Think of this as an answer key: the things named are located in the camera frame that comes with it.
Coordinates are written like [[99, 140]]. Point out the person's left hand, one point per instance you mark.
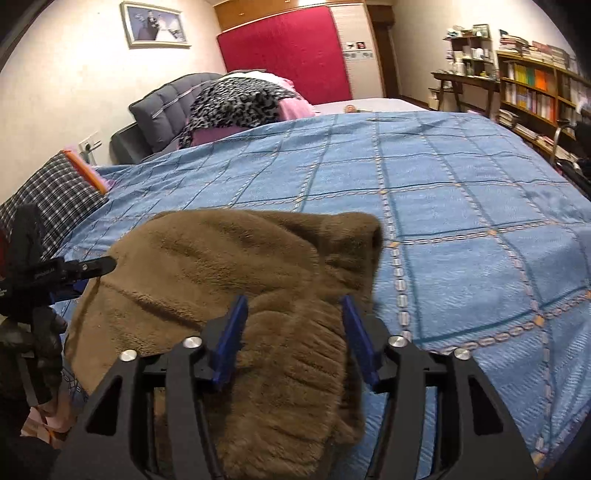
[[46, 355]]

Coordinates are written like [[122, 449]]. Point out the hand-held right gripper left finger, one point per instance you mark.
[[228, 346]]

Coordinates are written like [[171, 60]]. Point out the pale bed sheet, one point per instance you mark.
[[397, 104]]

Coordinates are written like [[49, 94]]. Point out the brown fleece towel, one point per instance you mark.
[[207, 263]]

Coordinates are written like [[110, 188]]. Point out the blue checked bedspread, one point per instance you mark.
[[461, 207]]

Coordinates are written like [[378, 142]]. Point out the red upright mattress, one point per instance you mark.
[[286, 50]]

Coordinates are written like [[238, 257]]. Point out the leopard print blanket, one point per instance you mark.
[[231, 104]]

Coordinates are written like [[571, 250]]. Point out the wooden bookshelf with books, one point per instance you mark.
[[531, 87]]

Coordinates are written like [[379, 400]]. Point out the orange cloth strip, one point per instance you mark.
[[85, 171]]

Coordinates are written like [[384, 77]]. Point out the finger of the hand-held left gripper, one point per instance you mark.
[[69, 293], [92, 267]]

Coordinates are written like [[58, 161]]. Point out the wall socket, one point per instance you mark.
[[90, 143]]

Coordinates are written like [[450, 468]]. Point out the purple cloth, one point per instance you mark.
[[212, 135]]

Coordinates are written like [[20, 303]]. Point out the dark plaid pillow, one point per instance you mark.
[[60, 198]]

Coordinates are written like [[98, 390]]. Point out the wooden desk with shelf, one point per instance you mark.
[[466, 76]]

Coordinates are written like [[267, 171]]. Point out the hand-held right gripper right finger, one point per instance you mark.
[[362, 344]]

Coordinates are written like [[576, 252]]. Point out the framed wall picture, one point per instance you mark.
[[154, 23]]

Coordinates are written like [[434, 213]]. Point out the dark chair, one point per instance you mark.
[[577, 157]]

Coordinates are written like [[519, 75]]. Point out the grey padded headboard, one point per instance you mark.
[[157, 106]]

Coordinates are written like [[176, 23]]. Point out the wooden wardrobe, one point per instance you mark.
[[362, 78]]

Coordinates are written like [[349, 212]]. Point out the small brown object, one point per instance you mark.
[[355, 109]]

